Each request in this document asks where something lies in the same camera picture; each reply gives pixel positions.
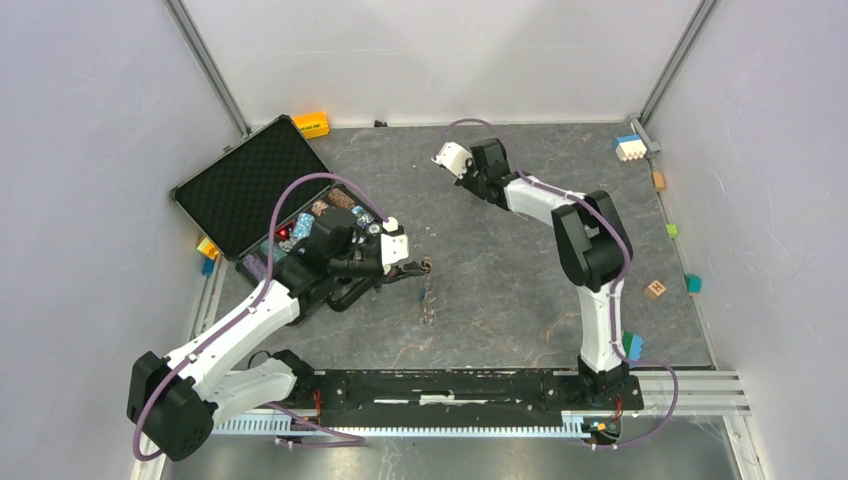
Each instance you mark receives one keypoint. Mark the large metal keyring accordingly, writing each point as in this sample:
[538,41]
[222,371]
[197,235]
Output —
[426,296]

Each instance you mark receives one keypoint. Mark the small teal cube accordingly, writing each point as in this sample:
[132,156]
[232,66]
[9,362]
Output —
[693,283]

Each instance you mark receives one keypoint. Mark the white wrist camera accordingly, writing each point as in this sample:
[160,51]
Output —
[393,250]
[453,158]

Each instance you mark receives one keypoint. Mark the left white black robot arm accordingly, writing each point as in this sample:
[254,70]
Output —
[177,399]

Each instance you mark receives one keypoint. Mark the small brown wooden block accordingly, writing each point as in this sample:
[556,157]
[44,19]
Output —
[659,181]

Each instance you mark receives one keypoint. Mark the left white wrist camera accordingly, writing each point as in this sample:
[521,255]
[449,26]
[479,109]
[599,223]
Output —
[393,250]

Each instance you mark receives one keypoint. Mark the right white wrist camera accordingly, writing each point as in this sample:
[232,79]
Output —
[453,158]

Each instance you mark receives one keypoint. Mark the orange toy block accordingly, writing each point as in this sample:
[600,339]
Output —
[312,125]

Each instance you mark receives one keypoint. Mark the blue green white block stack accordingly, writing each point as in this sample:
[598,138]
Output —
[633,345]

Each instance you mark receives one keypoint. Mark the wooden letter cube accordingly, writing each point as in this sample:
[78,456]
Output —
[654,289]

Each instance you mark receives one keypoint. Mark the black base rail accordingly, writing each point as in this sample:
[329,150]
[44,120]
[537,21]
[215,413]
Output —
[456,398]

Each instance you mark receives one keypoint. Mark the black poker chip case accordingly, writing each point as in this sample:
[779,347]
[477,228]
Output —
[272,199]

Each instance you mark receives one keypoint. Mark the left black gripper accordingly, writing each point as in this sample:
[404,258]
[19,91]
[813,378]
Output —
[397,272]

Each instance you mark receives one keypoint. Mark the yellow orange blue block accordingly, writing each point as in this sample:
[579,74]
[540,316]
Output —
[210,254]

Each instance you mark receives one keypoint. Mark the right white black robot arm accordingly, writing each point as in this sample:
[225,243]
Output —
[593,249]

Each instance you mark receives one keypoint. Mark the blue white toy block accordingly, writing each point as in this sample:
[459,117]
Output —
[630,147]

